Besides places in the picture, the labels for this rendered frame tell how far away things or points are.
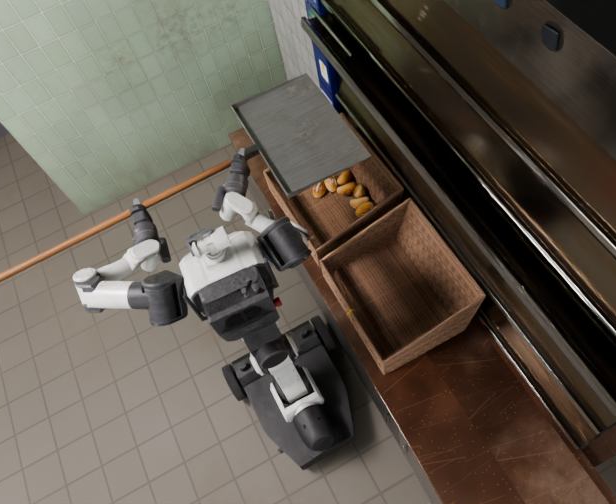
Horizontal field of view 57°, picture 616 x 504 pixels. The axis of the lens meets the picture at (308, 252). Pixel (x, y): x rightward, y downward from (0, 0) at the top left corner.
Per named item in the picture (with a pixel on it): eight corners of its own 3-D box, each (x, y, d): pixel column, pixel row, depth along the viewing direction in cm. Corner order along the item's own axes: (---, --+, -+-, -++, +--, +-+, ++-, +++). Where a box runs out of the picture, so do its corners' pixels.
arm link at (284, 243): (312, 251, 193) (307, 248, 179) (290, 265, 193) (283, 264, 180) (293, 222, 194) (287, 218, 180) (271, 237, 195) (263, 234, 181)
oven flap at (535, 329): (343, 95, 273) (352, 58, 257) (606, 430, 183) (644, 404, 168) (334, 96, 271) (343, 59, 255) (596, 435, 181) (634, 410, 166)
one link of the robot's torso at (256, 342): (293, 357, 212) (284, 340, 196) (262, 374, 210) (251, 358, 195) (262, 299, 226) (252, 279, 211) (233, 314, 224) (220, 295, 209)
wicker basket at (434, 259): (410, 227, 270) (411, 194, 247) (481, 322, 242) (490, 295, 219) (321, 275, 265) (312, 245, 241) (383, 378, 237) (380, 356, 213)
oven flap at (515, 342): (347, 131, 295) (356, 99, 280) (584, 445, 206) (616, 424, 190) (340, 132, 293) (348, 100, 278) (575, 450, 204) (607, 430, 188)
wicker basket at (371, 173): (348, 146, 301) (343, 109, 277) (407, 221, 273) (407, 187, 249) (267, 188, 295) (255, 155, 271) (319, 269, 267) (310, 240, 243)
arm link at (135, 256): (152, 250, 213) (120, 265, 205) (154, 235, 206) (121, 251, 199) (162, 262, 211) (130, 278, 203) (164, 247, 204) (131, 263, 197)
